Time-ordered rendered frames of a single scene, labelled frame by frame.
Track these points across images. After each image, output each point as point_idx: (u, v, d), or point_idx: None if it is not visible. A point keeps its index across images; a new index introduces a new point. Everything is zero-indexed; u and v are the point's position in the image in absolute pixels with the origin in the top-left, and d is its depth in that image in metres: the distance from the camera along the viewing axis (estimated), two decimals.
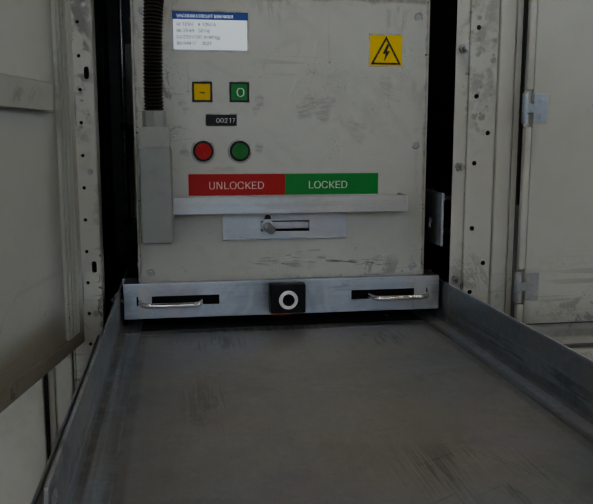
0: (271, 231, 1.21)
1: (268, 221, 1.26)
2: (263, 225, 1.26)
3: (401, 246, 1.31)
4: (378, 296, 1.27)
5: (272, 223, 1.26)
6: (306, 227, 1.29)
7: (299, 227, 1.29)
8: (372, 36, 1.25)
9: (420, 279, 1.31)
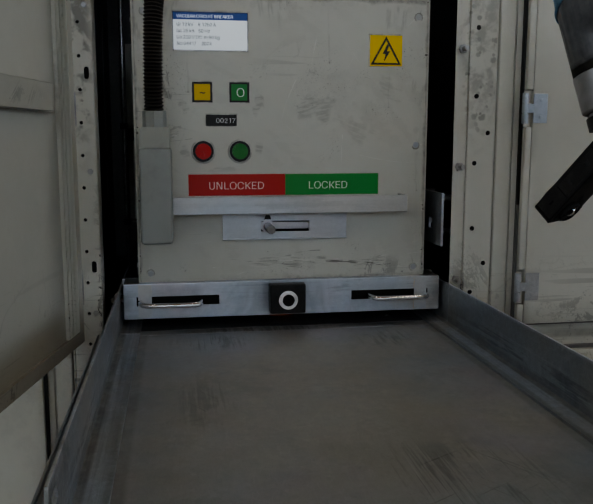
0: (271, 231, 1.21)
1: (268, 221, 1.26)
2: (263, 225, 1.26)
3: (401, 246, 1.31)
4: (378, 296, 1.27)
5: (272, 223, 1.26)
6: (306, 227, 1.29)
7: (299, 227, 1.29)
8: (372, 36, 1.25)
9: (420, 279, 1.31)
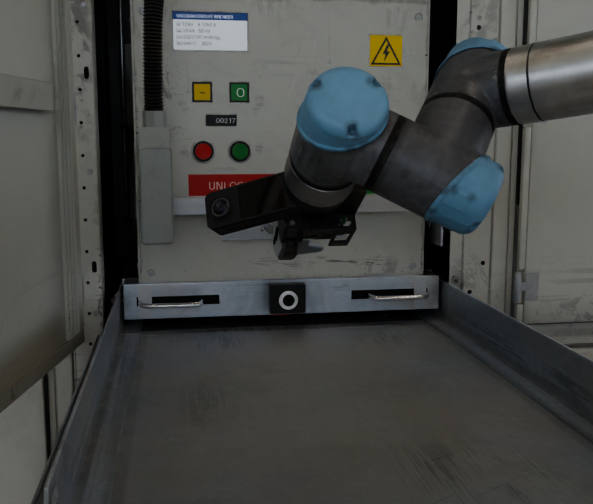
0: (271, 231, 1.21)
1: None
2: (263, 225, 1.26)
3: (401, 246, 1.31)
4: (378, 296, 1.27)
5: (272, 223, 1.26)
6: None
7: None
8: (372, 36, 1.25)
9: (420, 279, 1.31)
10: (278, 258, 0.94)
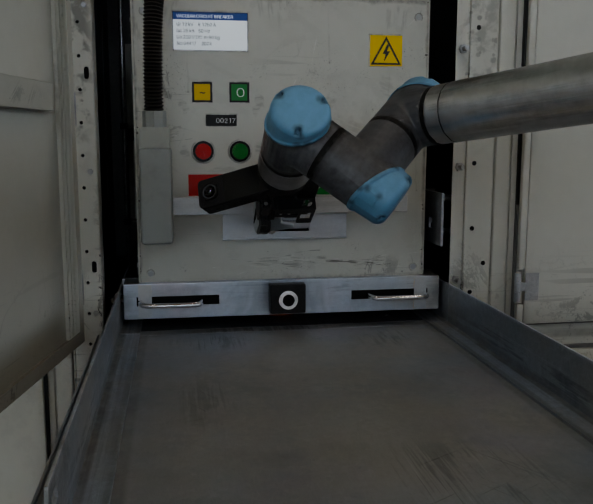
0: (271, 231, 1.21)
1: None
2: None
3: (401, 246, 1.31)
4: (378, 296, 1.27)
5: None
6: (306, 227, 1.29)
7: (299, 227, 1.29)
8: (372, 36, 1.25)
9: (420, 279, 1.31)
10: (257, 233, 1.17)
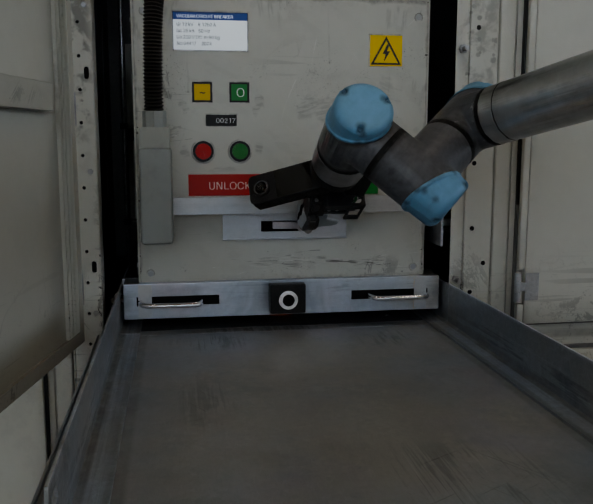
0: (308, 230, 1.22)
1: None
2: (298, 224, 1.27)
3: (401, 246, 1.31)
4: (378, 296, 1.27)
5: None
6: None
7: None
8: (372, 36, 1.25)
9: (420, 279, 1.31)
10: (302, 229, 1.18)
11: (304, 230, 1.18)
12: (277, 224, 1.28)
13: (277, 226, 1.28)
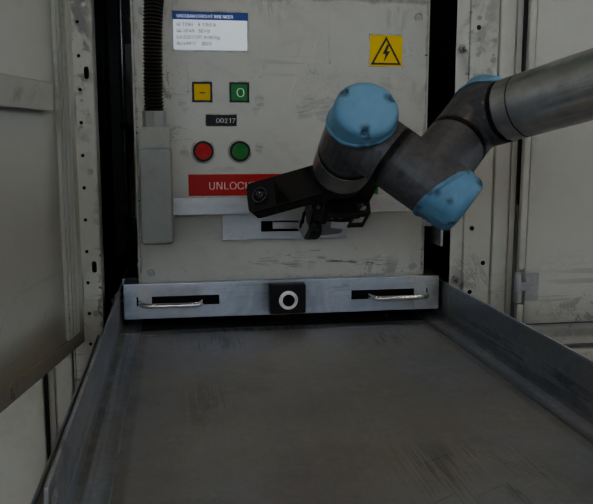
0: None
1: None
2: (298, 224, 1.27)
3: (401, 246, 1.31)
4: (378, 296, 1.27)
5: None
6: None
7: None
8: (372, 36, 1.25)
9: (420, 279, 1.31)
10: (304, 238, 1.12)
11: None
12: (277, 224, 1.28)
13: (277, 226, 1.28)
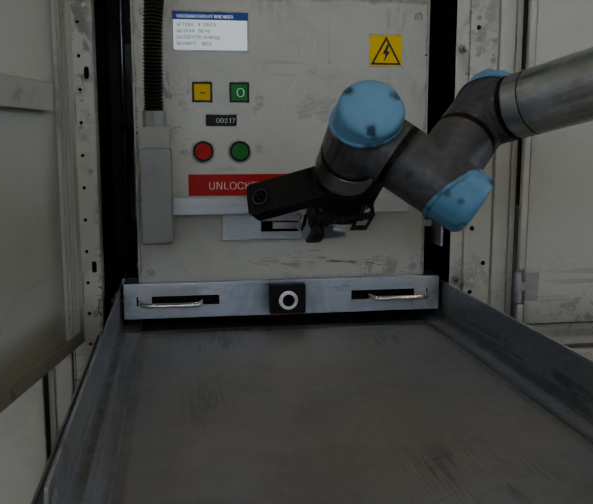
0: None
1: None
2: (298, 224, 1.27)
3: (401, 246, 1.31)
4: (378, 296, 1.27)
5: None
6: None
7: None
8: (372, 36, 1.25)
9: (420, 279, 1.31)
10: (306, 241, 1.09)
11: None
12: (277, 224, 1.28)
13: (277, 226, 1.28)
